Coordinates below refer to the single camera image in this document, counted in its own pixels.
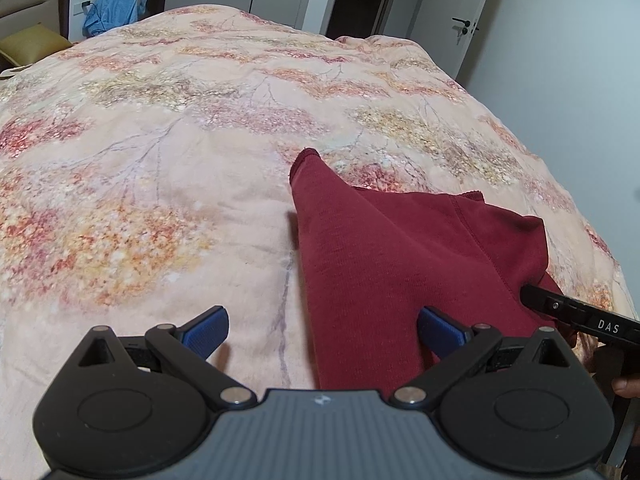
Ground mustard yellow pillow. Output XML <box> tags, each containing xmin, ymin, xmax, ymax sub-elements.
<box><xmin>0</xmin><ymin>25</ymin><xmax>73</xmax><ymax>67</ymax></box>

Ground white door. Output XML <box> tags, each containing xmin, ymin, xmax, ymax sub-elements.
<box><xmin>409</xmin><ymin>0</ymin><xmax>501</xmax><ymax>83</ymax></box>

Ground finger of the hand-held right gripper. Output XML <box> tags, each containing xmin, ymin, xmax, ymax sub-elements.
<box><xmin>519</xmin><ymin>283</ymin><xmax>583</xmax><ymax>325</ymax></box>

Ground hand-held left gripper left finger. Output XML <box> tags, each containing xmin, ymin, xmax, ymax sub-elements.
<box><xmin>64</xmin><ymin>305</ymin><xmax>258</xmax><ymax>408</ymax></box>

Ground floral peach blanket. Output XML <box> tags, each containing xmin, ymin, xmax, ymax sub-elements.
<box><xmin>0</xmin><ymin>4</ymin><xmax>638</xmax><ymax>480</ymax></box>

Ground dark red knit garment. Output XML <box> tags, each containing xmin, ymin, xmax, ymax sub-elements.
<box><xmin>289</xmin><ymin>147</ymin><xmax>568</xmax><ymax>392</ymax></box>

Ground person's right hand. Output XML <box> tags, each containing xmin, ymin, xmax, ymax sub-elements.
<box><xmin>611</xmin><ymin>375</ymin><xmax>640</xmax><ymax>400</ymax></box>

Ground beige padded headboard brown frame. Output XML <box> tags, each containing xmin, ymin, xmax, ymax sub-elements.
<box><xmin>0</xmin><ymin>0</ymin><xmax>73</xmax><ymax>73</ymax></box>

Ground blue cloth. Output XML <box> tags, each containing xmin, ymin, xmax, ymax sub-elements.
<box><xmin>82</xmin><ymin>0</ymin><xmax>149</xmax><ymax>37</ymax></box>

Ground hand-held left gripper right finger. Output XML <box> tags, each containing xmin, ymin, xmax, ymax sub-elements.
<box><xmin>390</xmin><ymin>306</ymin><xmax>577</xmax><ymax>408</ymax></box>

